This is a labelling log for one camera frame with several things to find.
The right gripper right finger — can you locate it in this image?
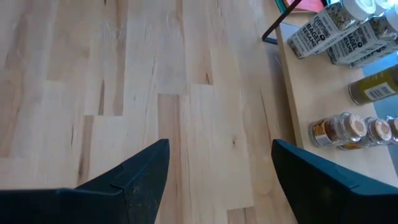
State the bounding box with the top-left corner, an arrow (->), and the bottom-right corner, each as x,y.
271,138 -> 398,224

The black lid olive herb jar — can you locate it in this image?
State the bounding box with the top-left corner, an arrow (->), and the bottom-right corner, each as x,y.
348,63 -> 398,106

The black wire spice rack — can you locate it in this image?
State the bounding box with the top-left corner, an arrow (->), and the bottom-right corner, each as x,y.
262,0 -> 398,187

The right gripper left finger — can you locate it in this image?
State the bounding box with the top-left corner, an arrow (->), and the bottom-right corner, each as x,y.
0,138 -> 171,224

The red notebook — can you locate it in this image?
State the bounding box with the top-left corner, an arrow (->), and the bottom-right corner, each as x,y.
285,0 -> 326,13

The white lid bagel seasoning jar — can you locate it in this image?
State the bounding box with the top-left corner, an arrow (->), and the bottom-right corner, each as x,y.
286,0 -> 377,60
348,43 -> 398,69
326,9 -> 398,65

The small cork-top glass jar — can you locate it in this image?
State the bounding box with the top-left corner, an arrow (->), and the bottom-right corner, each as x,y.
338,116 -> 393,151
386,116 -> 398,144
308,112 -> 368,148

